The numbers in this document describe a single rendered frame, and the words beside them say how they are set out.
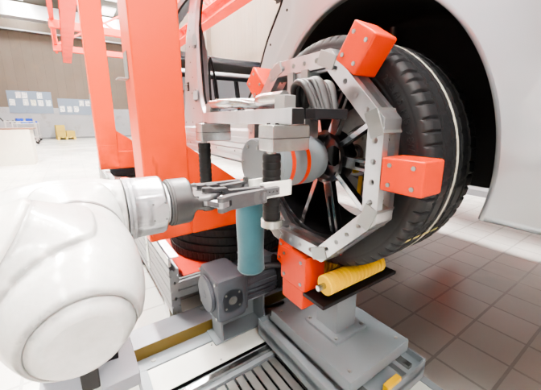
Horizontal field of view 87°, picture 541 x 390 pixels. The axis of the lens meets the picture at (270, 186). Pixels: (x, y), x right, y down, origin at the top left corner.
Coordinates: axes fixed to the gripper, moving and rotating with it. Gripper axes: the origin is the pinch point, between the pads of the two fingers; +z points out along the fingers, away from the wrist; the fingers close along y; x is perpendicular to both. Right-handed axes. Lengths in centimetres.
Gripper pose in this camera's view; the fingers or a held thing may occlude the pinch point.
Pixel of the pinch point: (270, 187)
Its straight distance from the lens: 56.6
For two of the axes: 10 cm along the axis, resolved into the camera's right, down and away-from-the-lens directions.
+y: 5.6, 1.9, -8.0
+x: 0.0, -9.7, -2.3
